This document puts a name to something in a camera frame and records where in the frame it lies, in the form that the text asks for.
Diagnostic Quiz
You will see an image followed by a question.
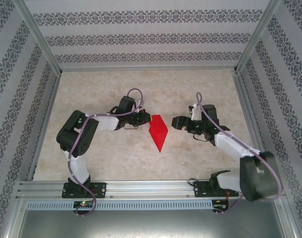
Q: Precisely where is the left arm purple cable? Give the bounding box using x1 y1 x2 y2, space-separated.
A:
66 88 145 217

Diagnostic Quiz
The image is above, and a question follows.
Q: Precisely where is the red paper sheet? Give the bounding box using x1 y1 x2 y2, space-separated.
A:
148 114 169 153

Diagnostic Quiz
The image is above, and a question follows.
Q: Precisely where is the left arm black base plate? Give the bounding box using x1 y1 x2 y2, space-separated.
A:
61 182 107 199

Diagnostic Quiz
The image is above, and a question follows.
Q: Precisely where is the aluminium mounting rail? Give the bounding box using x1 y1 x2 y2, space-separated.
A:
16 180 283 199

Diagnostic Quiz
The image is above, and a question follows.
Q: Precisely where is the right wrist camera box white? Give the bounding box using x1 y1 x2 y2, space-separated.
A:
188 103 203 121

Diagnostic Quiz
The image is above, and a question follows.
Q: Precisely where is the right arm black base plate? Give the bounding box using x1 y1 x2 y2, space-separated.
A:
193 180 240 198

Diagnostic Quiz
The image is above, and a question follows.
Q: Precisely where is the slotted grey cable duct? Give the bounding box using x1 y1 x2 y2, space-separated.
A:
26 200 213 210

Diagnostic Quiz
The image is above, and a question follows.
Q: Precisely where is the aluminium frame post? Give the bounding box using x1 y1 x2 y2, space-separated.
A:
12 0 62 74
234 0 282 74

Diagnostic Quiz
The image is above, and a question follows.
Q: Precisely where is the grey metal panel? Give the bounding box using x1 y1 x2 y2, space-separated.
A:
17 209 285 238

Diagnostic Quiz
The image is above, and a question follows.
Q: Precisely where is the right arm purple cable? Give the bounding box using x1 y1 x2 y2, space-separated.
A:
195 92 283 214

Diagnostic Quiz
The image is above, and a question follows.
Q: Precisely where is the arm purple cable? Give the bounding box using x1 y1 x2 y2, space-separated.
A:
66 88 145 217
195 92 283 214

